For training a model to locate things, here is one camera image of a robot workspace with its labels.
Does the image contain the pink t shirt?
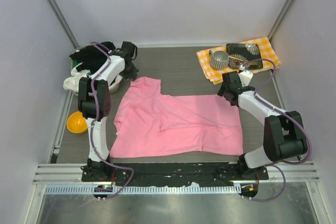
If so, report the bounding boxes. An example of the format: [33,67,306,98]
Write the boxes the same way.
[110,77,243,158]

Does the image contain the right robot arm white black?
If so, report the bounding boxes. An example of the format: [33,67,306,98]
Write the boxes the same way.
[218,71,309,179]

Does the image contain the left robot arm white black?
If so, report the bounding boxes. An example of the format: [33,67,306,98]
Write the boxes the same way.
[78,41,138,182]

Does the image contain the grey striped cup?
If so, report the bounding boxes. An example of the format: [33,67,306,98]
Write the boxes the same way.
[209,49,229,70]

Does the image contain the black floral rectangular plate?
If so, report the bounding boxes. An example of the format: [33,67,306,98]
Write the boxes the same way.
[226,43,261,69]

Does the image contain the black t shirt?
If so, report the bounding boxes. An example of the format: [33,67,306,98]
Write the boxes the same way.
[69,45,107,73]

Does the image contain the grey laundry basket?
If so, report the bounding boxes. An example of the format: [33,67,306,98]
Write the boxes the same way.
[72,47,122,95]

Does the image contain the orange checkered cloth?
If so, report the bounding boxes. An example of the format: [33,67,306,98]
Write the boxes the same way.
[196,37,280,84]

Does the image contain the white printed t shirt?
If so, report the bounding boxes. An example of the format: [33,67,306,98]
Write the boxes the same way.
[62,66,123,94]

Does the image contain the orange plastic bowl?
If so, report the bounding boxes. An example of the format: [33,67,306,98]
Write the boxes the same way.
[66,111,88,134]

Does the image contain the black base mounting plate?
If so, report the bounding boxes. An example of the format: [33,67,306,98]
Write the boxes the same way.
[81,162,269,187]

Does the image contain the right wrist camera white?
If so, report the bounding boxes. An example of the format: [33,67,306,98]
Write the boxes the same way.
[238,64,253,87]

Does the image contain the white slotted cable duct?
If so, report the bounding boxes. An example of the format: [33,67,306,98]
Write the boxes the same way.
[45,184,241,195]

